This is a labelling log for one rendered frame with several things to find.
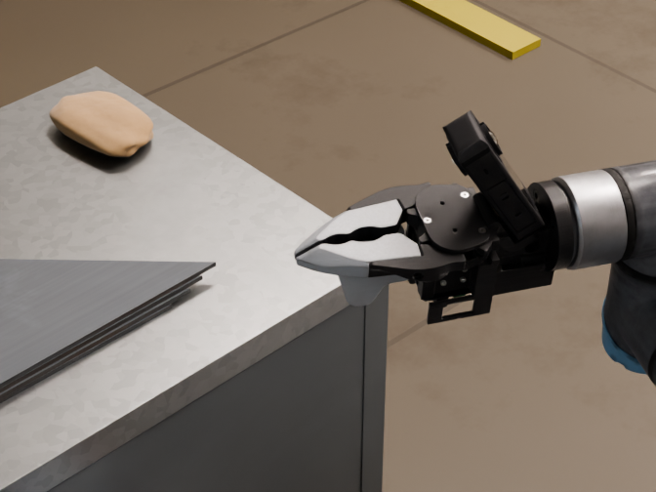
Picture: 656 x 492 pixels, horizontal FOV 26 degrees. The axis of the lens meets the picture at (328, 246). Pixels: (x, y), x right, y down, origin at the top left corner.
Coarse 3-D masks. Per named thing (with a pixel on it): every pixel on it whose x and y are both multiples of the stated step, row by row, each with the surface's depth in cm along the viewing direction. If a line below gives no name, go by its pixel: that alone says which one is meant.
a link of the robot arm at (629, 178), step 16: (624, 176) 111; (640, 176) 111; (624, 192) 110; (640, 192) 110; (640, 208) 110; (640, 224) 110; (640, 240) 111; (624, 256) 112; (640, 256) 113; (640, 272) 115
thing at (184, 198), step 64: (0, 128) 193; (192, 128) 193; (0, 192) 181; (64, 192) 181; (128, 192) 181; (192, 192) 181; (256, 192) 181; (0, 256) 171; (64, 256) 171; (128, 256) 171; (192, 256) 171; (256, 256) 171; (192, 320) 162; (256, 320) 162; (320, 320) 167; (64, 384) 154; (128, 384) 154; (192, 384) 156; (0, 448) 146; (64, 448) 146
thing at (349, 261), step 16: (352, 240) 107; (384, 240) 107; (400, 240) 107; (304, 256) 106; (320, 256) 106; (336, 256) 106; (352, 256) 105; (368, 256) 106; (384, 256) 106; (400, 256) 106; (416, 256) 106; (336, 272) 106; (352, 272) 106; (368, 272) 106; (352, 288) 108; (368, 288) 108; (352, 304) 109; (368, 304) 110
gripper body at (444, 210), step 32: (448, 192) 110; (480, 192) 110; (544, 192) 110; (416, 224) 109; (448, 224) 108; (480, 224) 108; (480, 256) 107; (512, 256) 112; (544, 256) 112; (448, 288) 110; (480, 288) 110; (512, 288) 114; (448, 320) 112
